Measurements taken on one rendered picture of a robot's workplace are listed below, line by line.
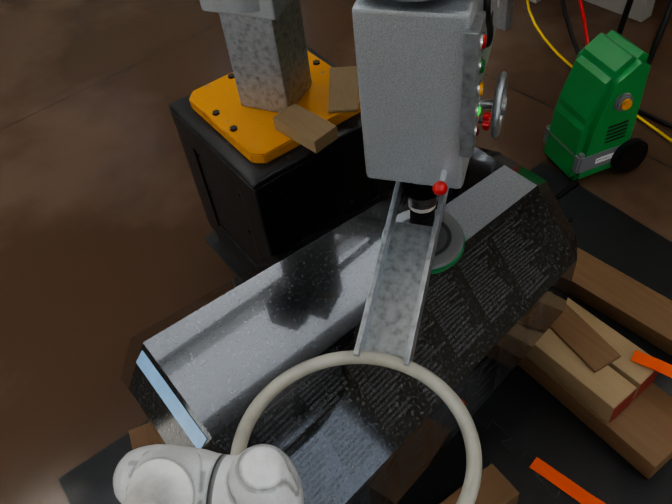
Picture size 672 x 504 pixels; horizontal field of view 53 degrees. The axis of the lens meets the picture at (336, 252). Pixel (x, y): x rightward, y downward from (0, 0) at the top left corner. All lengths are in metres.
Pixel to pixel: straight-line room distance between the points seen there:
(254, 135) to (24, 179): 1.79
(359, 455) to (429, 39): 0.95
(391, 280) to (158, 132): 2.41
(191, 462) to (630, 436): 1.62
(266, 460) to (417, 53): 0.77
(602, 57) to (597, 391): 1.39
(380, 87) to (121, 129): 2.66
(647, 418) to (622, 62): 1.39
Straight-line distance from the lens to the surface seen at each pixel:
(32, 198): 3.68
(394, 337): 1.53
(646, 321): 2.67
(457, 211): 1.89
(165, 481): 1.05
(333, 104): 2.34
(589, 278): 2.75
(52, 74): 4.58
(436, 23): 1.28
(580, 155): 3.15
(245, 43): 2.26
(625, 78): 3.00
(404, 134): 1.44
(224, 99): 2.49
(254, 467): 1.02
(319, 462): 1.64
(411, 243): 1.61
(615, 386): 2.35
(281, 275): 1.78
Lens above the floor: 2.16
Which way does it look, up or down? 48 degrees down
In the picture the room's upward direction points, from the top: 8 degrees counter-clockwise
